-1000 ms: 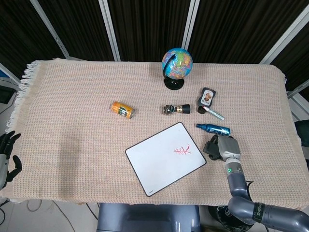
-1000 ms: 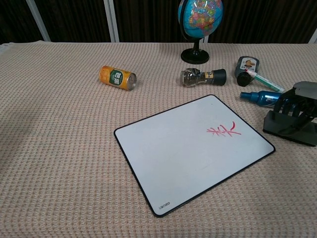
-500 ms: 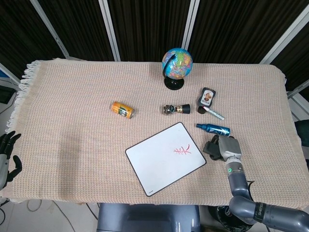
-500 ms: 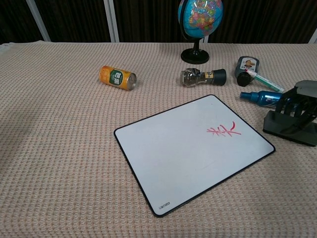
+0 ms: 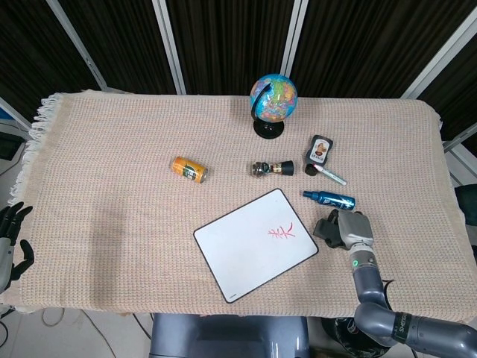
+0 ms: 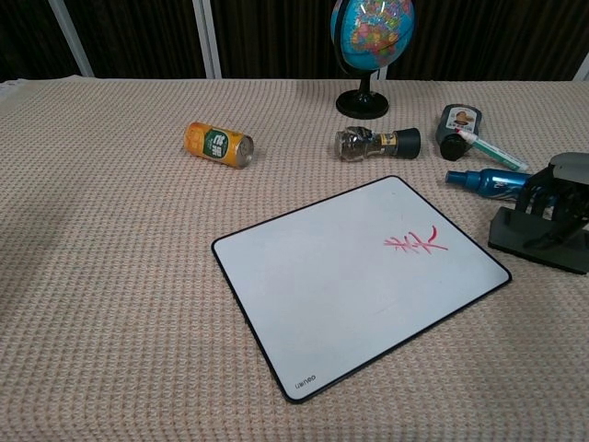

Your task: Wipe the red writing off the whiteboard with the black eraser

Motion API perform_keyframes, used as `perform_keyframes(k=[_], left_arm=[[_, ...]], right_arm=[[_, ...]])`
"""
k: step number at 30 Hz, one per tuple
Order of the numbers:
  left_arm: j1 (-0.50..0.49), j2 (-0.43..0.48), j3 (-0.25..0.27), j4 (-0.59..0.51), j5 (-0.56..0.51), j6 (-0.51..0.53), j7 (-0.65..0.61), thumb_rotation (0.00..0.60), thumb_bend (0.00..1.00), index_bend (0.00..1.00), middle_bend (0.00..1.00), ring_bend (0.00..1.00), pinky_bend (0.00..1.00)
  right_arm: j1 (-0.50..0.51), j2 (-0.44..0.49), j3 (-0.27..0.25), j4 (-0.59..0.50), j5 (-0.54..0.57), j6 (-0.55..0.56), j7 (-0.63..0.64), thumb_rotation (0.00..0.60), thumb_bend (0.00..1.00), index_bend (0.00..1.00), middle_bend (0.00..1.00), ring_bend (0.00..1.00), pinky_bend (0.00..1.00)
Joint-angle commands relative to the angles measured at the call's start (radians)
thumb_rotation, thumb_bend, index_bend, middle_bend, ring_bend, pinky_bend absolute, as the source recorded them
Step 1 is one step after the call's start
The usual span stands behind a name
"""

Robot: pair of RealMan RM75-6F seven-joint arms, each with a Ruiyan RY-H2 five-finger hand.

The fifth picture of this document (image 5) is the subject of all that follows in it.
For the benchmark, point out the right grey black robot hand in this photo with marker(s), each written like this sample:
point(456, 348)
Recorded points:
point(354, 227)

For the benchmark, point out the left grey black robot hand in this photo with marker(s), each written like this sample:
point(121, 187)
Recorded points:
point(5, 257)

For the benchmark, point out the grey whiteboard eraser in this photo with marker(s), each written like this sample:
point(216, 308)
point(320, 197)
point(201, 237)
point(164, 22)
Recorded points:
point(319, 229)

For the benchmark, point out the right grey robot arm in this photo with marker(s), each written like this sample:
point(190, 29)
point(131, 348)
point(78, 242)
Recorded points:
point(369, 283)

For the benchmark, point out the blue spray bottle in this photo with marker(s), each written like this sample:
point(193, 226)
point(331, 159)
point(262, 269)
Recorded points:
point(331, 200)

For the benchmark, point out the white marker pen red tip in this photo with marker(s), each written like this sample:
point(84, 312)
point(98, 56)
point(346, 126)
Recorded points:
point(331, 176)

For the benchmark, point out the dark squeeze sauce bottle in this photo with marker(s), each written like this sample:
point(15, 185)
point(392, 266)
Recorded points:
point(319, 149)

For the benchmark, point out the glass pepper grinder black cap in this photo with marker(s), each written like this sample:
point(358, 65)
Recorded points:
point(270, 168)

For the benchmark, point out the black waste bin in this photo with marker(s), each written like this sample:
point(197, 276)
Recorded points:
point(337, 333)

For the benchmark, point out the white board with black rim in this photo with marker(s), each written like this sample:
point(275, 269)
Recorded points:
point(246, 246)

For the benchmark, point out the beige woven tablecloth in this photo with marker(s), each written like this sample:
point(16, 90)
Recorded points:
point(112, 223)

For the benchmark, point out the blue desk globe black stand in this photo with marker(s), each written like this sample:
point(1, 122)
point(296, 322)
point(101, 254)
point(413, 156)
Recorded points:
point(275, 97)

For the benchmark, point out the blue-grey robot torso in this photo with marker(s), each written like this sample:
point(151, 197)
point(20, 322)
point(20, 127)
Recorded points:
point(227, 337)

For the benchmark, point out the orange drink can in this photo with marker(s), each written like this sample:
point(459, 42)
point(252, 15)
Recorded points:
point(188, 169)

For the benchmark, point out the aluminium frame post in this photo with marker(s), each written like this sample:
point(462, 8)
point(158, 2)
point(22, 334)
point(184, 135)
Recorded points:
point(439, 56)
point(80, 46)
point(293, 37)
point(169, 44)

